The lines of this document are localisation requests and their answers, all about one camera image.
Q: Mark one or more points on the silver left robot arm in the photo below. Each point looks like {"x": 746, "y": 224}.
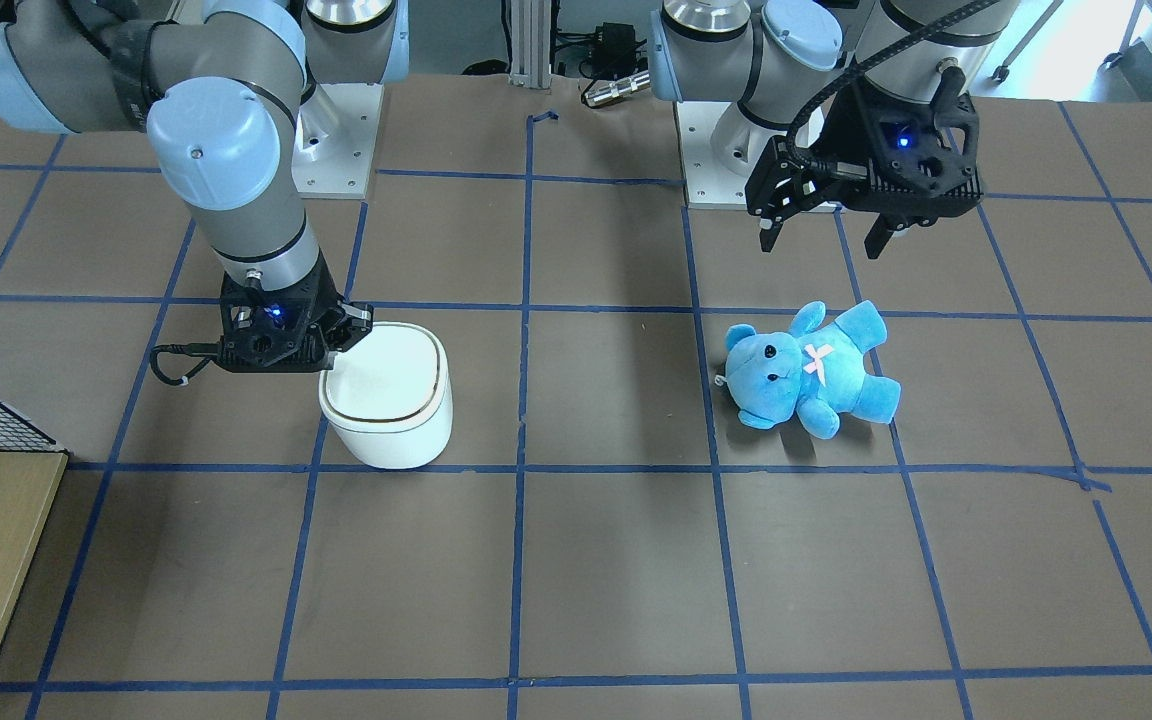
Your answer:
{"x": 782, "y": 63}

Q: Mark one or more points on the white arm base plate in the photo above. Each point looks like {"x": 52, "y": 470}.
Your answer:
{"x": 719, "y": 148}
{"x": 336, "y": 139}

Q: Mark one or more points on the silver cylindrical connector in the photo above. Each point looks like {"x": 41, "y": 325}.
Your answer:
{"x": 604, "y": 94}

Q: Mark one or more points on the aluminium frame post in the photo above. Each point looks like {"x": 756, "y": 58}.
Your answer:
{"x": 529, "y": 27}

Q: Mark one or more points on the black power adapter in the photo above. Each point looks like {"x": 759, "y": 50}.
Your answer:
{"x": 613, "y": 42}

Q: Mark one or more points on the white lidded trash can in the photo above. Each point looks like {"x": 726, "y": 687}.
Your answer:
{"x": 389, "y": 398}

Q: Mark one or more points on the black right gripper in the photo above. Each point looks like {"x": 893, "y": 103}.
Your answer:
{"x": 350, "y": 322}

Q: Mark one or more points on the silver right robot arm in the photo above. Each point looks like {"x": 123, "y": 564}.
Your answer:
{"x": 219, "y": 103}

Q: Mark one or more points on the blue plush teddy bear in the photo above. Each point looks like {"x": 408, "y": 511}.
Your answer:
{"x": 814, "y": 371}

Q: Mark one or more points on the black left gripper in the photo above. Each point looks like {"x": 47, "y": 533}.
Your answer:
{"x": 841, "y": 135}

